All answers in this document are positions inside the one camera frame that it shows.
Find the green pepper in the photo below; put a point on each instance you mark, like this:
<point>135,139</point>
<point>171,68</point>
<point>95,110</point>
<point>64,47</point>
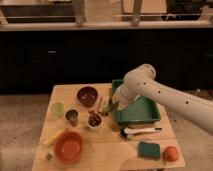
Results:
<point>111,107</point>

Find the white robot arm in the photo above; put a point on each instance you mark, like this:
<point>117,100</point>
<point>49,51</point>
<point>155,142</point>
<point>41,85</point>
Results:
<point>141,82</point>

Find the purple bowl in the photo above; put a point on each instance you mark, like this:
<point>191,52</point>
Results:
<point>87,96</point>

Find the orange bowl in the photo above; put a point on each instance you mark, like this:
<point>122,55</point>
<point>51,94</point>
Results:
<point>68,147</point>

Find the wooden block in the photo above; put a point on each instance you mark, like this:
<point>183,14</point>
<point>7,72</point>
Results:
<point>100,104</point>

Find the white cup with dark contents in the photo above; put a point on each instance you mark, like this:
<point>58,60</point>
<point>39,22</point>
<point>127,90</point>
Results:
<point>94,121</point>

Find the green plastic bin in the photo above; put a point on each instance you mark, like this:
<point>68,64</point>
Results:
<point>141,111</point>

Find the metal cup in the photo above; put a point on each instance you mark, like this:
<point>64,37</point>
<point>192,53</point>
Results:
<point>72,117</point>

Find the wooden table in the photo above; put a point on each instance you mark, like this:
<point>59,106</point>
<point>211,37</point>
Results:
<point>104,149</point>

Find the light green cup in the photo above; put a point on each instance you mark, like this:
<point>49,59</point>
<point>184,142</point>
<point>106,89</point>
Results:
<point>57,109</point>

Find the teal sponge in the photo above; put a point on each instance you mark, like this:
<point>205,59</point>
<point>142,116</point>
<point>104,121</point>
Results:
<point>149,150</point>

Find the small grey object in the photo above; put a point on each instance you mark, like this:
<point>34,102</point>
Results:
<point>49,156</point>

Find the orange round fruit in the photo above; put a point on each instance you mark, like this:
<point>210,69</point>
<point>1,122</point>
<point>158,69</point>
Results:
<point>171,154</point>

